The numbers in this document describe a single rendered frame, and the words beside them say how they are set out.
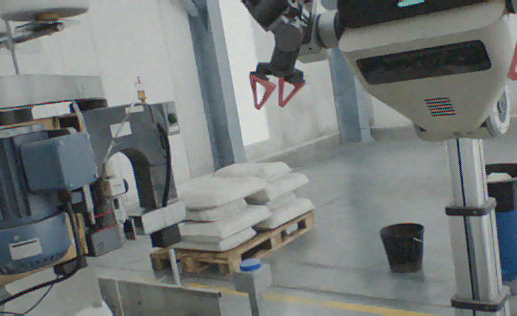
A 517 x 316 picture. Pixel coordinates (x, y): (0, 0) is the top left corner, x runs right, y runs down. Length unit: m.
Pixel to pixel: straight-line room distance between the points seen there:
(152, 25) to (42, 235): 6.02
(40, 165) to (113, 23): 5.67
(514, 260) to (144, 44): 4.90
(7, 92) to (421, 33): 0.81
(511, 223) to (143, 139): 2.22
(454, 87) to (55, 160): 0.85
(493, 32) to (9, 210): 0.96
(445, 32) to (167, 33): 6.05
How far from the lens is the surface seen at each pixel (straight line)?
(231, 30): 7.97
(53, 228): 1.09
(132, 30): 6.80
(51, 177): 1.03
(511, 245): 3.25
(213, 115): 7.42
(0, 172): 1.06
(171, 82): 7.05
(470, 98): 1.36
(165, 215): 1.51
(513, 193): 3.16
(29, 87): 1.07
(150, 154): 1.48
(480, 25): 1.23
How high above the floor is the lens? 1.35
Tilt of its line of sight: 9 degrees down
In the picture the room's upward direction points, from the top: 9 degrees counter-clockwise
